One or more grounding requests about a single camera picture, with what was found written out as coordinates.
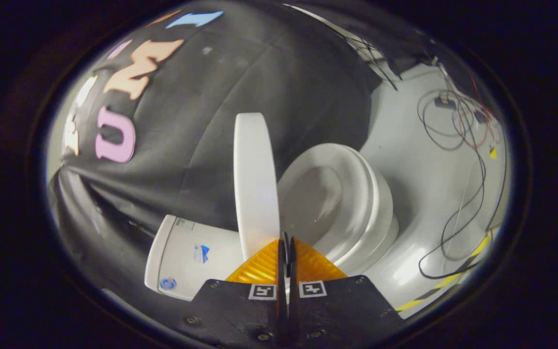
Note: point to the yellow triangle floor sticker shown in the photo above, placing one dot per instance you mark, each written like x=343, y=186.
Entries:
x=493, y=153

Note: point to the small black adapter box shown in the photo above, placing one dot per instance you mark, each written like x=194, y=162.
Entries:
x=445, y=102

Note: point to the black backdrop cloth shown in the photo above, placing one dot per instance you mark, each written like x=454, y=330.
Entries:
x=201, y=145

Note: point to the white toilet seat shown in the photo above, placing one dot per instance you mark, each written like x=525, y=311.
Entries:
x=356, y=194

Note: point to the black pull tab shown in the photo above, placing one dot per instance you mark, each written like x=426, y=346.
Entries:
x=286, y=252

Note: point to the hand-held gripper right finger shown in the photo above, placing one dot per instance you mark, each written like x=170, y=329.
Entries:
x=337, y=312

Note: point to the white ceramic toilet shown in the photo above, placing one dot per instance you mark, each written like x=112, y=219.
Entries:
x=182, y=261

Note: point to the yellow black floor tape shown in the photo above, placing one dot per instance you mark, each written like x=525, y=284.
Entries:
x=448, y=281

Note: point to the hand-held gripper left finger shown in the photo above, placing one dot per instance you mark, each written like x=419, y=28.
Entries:
x=245, y=315

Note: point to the white toilet lid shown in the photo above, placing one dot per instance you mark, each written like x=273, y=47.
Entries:
x=255, y=194

